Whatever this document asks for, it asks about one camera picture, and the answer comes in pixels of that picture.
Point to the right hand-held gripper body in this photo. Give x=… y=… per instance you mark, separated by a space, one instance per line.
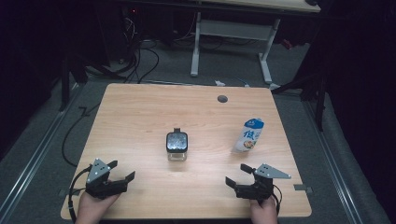
x=258 y=189

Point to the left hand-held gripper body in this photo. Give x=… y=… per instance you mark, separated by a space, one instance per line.
x=99 y=186

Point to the white and blue snack pouch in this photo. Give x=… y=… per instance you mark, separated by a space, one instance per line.
x=249 y=137

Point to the glass jar with black lid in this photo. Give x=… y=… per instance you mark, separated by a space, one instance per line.
x=176 y=142

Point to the person's right hand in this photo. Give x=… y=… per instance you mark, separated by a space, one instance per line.
x=264 y=213

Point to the person's left hand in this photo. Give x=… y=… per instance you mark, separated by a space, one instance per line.
x=91 y=210

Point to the grey tape strip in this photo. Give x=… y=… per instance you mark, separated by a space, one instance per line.
x=63 y=192
x=302 y=187

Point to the white scrap on floor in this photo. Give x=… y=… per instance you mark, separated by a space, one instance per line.
x=219 y=83

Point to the black stand leg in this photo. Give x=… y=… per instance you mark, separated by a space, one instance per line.
x=319 y=105
x=64 y=84

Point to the small red object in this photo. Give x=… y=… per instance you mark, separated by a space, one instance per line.
x=287 y=44

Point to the white-framed desk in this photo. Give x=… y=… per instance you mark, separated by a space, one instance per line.
x=233 y=30

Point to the metal floor rail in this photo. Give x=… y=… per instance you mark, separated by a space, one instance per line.
x=333 y=155
x=34 y=146

